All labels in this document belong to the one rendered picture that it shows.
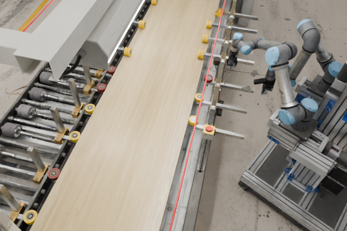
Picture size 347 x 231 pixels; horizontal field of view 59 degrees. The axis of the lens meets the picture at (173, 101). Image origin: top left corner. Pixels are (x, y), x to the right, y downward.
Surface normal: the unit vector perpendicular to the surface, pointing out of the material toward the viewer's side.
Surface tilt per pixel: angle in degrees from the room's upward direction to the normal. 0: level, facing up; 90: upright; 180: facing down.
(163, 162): 0
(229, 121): 0
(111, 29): 61
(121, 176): 0
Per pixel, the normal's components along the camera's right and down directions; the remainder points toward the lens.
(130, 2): 0.87, -0.15
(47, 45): 0.04, -0.66
